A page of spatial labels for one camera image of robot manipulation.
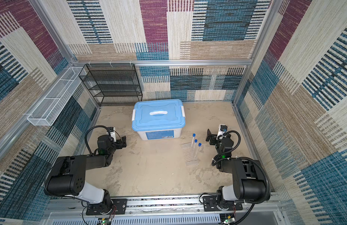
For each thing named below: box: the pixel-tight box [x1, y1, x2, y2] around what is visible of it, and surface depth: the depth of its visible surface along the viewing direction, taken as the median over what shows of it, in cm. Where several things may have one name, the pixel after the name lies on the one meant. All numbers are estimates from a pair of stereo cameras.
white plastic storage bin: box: [136, 127, 182, 141], surface depth 94 cm
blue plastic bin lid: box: [131, 98, 186, 132], surface depth 92 cm
